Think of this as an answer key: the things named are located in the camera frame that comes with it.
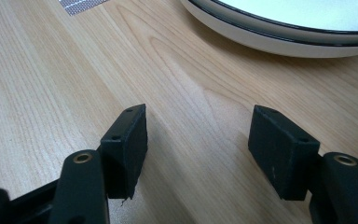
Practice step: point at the grey striped placemat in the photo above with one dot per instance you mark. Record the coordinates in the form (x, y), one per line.
(80, 6)

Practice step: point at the white plate with dark rim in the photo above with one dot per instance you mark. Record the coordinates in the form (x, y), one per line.
(276, 48)
(292, 12)

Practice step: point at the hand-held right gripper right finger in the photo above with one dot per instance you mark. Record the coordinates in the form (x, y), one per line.
(279, 152)

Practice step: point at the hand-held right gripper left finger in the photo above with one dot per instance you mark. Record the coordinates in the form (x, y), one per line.
(124, 155)

